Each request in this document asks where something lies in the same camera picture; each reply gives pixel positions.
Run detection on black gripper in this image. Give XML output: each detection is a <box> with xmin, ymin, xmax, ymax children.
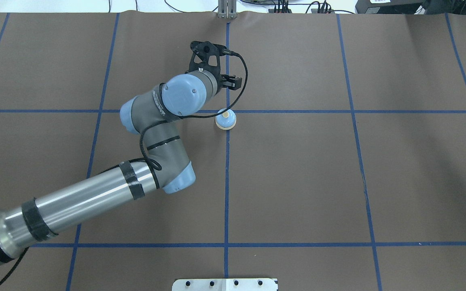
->
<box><xmin>187</xmin><ymin>41</ymin><xmax>243</xmax><ymax>90</ymax></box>

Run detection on light blue call bell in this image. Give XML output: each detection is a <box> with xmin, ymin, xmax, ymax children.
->
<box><xmin>215</xmin><ymin>109</ymin><xmax>237</xmax><ymax>131</ymax></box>

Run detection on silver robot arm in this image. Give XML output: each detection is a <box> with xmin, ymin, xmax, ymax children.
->
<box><xmin>0</xmin><ymin>41</ymin><xmax>248</xmax><ymax>266</ymax></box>

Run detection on brown paper table cover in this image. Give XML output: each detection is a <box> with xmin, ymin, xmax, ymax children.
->
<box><xmin>0</xmin><ymin>11</ymin><xmax>466</xmax><ymax>291</ymax></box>

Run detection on black box with white label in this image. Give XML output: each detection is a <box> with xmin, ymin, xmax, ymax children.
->
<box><xmin>355</xmin><ymin>0</ymin><xmax>425</xmax><ymax>15</ymax></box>

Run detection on aluminium frame post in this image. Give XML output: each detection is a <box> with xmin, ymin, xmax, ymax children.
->
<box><xmin>217</xmin><ymin>0</ymin><xmax>238</xmax><ymax>19</ymax></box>

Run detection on small electronics board with wires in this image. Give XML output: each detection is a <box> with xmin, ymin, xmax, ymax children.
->
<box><xmin>267</xmin><ymin>0</ymin><xmax>335</xmax><ymax>14</ymax></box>

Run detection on white central pedestal column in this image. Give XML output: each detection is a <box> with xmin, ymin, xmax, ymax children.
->
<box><xmin>172</xmin><ymin>278</ymin><xmax>279</xmax><ymax>291</ymax></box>

